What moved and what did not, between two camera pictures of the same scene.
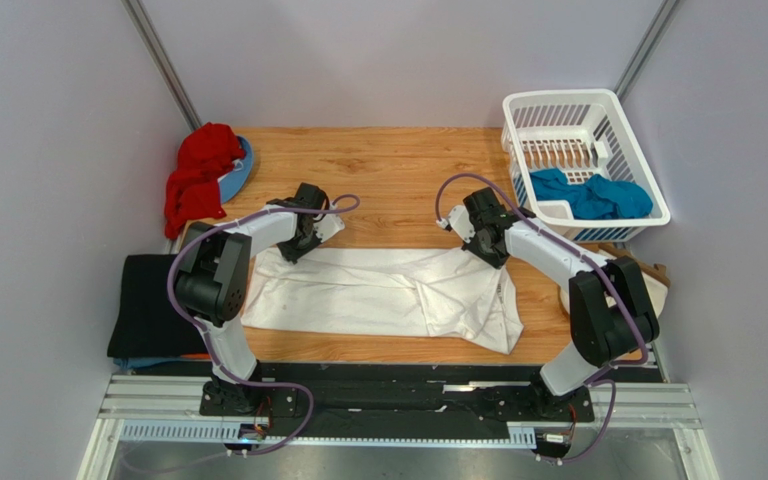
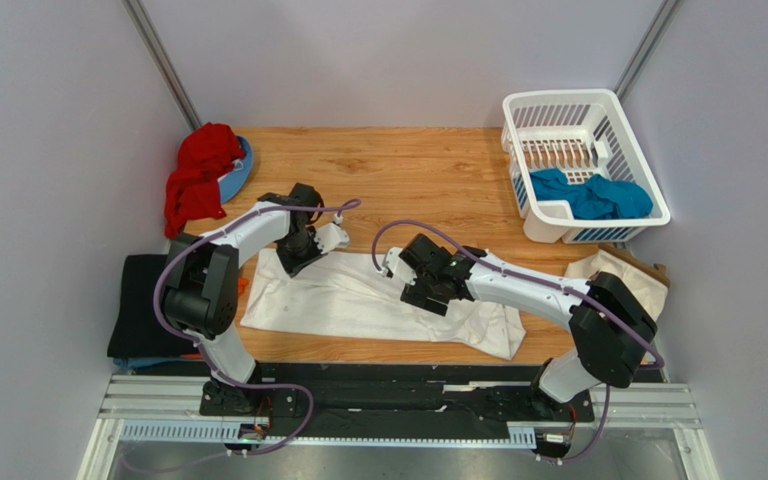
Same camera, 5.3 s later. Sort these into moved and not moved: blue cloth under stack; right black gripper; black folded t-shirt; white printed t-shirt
Moved: right black gripper
Not moved: white printed t-shirt; blue cloth under stack; black folded t-shirt
